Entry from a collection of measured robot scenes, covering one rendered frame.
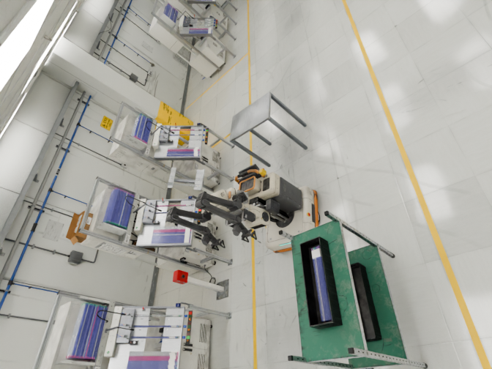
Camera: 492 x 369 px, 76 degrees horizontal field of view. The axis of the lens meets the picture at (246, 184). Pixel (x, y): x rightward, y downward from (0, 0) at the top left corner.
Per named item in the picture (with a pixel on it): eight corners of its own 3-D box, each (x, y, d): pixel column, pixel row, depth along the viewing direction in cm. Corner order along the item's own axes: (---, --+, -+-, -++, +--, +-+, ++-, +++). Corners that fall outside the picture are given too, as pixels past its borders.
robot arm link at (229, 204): (202, 188, 252) (194, 192, 258) (201, 204, 246) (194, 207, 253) (241, 201, 281) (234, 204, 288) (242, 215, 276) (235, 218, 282)
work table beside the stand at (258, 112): (307, 148, 427) (268, 117, 381) (268, 167, 471) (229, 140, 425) (306, 124, 451) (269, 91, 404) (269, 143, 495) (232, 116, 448)
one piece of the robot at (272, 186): (273, 206, 403) (225, 178, 355) (309, 193, 369) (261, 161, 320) (272, 230, 386) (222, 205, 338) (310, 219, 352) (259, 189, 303)
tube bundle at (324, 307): (313, 250, 235) (310, 248, 233) (321, 247, 231) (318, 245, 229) (323, 322, 205) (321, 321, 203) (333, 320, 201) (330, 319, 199)
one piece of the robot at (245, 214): (237, 217, 329) (222, 209, 316) (256, 210, 312) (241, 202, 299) (236, 231, 321) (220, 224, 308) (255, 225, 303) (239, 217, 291)
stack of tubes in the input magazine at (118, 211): (135, 195, 426) (116, 187, 410) (127, 228, 397) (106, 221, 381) (130, 198, 433) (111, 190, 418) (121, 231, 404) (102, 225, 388)
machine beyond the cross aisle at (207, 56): (237, 36, 775) (173, -26, 664) (237, 55, 727) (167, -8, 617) (202, 70, 853) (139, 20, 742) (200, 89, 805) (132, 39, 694)
